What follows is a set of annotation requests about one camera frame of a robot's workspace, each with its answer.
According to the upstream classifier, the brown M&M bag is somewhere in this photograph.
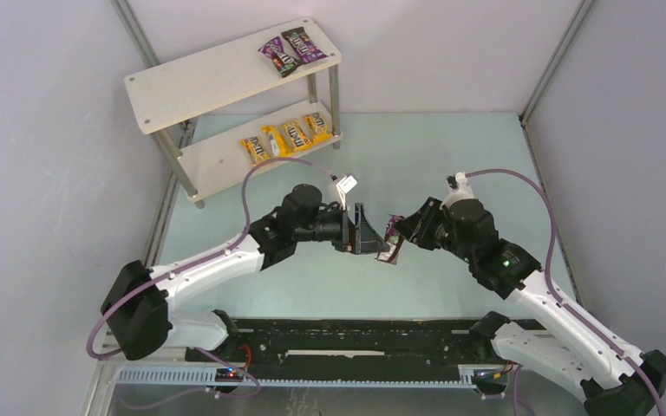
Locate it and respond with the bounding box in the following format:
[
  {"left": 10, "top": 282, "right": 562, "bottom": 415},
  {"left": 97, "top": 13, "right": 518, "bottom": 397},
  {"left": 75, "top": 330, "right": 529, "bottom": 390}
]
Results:
[{"left": 375, "top": 214, "right": 404, "bottom": 265}]

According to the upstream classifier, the yellow M&M bag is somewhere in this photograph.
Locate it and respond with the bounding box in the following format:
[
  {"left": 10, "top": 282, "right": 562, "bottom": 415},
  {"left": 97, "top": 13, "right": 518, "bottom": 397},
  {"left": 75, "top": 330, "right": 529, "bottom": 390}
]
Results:
[
  {"left": 239, "top": 136, "right": 271, "bottom": 166},
  {"left": 280, "top": 119, "right": 313, "bottom": 152},
  {"left": 303, "top": 112, "right": 333, "bottom": 145}
]

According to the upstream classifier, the yellow candy bag barcode up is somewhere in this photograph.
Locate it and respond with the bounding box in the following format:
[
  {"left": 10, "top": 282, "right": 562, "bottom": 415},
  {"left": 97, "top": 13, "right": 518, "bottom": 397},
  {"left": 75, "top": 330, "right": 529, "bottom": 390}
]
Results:
[{"left": 261, "top": 125, "right": 292, "bottom": 158}]

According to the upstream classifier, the purple M&M bag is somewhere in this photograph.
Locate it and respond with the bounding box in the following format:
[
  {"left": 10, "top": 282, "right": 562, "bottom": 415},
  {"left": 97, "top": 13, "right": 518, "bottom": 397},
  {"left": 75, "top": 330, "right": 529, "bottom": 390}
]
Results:
[
  {"left": 281, "top": 27, "right": 328, "bottom": 64},
  {"left": 258, "top": 36, "right": 302, "bottom": 78}
]

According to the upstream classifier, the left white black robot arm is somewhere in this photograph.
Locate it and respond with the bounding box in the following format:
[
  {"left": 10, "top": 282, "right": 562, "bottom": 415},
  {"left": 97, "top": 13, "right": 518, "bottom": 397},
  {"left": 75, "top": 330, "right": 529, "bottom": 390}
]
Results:
[{"left": 100, "top": 184, "right": 389, "bottom": 361}]

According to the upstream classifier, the white two-tier metal shelf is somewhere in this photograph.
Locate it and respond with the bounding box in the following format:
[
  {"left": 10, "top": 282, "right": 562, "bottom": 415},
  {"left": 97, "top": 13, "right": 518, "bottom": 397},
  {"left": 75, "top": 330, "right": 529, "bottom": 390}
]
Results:
[{"left": 124, "top": 16, "right": 343, "bottom": 209}]

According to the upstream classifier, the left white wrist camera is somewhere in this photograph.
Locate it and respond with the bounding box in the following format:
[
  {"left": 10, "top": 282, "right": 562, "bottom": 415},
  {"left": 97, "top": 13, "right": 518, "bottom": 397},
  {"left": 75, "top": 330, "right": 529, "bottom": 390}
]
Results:
[{"left": 332, "top": 173, "right": 358, "bottom": 210}]

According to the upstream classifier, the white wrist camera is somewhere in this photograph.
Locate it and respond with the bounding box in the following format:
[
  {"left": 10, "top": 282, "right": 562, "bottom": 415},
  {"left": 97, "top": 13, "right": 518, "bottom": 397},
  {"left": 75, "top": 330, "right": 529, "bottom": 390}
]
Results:
[
  {"left": 441, "top": 172, "right": 475, "bottom": 208},
  {"left": 332, "top": 173, "right": 358, "bottom": 210}
]

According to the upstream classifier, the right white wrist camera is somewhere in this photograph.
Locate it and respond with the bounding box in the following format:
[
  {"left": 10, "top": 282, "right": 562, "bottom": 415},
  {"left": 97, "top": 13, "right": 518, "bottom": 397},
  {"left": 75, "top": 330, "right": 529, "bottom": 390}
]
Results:
[{"left": 441, "top": 172, "right": 475, "bottom": 208}]

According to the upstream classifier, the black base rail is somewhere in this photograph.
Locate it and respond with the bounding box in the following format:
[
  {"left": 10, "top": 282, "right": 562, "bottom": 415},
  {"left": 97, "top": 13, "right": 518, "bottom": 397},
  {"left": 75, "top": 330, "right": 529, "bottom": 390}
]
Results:
[{"left": 213, "top": 318, "right": 507, "bottom": 383}]

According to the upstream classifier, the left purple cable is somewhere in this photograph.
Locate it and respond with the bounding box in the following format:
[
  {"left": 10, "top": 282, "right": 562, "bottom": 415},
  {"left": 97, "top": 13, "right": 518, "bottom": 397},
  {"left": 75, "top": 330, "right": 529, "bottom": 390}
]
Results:
[{"left": 84, "top": 158, "right": 340, "bottom": 361}]

